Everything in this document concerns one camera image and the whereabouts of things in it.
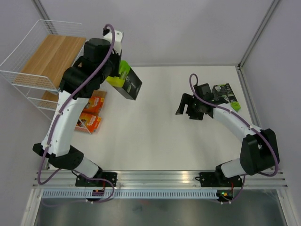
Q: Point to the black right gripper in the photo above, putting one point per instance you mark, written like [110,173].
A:
[187,99]

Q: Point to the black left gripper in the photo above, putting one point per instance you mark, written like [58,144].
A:
[117,58]

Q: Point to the black green razor box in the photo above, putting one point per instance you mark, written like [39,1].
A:
[225,91]
[126,82]

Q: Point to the orange Gillette Fusion5 razor box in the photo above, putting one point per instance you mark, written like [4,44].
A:
[94,105]

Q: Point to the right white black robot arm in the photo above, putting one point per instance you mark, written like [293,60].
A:
[259,150]

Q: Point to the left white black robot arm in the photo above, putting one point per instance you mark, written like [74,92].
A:
[76,88]

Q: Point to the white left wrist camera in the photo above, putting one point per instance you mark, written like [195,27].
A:
[116,36]

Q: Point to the white wire wooden shelf rack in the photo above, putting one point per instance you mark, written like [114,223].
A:
[36,66]

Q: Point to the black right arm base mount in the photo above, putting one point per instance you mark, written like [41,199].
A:
[213,179]

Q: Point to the aluminium table rail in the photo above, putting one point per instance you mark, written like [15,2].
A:
[167,179]

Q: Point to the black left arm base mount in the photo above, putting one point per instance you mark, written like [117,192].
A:
[104,179]

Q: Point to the aluminium corner frame post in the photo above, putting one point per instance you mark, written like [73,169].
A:
[259,32]

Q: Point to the white slotted cable duct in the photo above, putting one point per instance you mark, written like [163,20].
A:
[131,193]

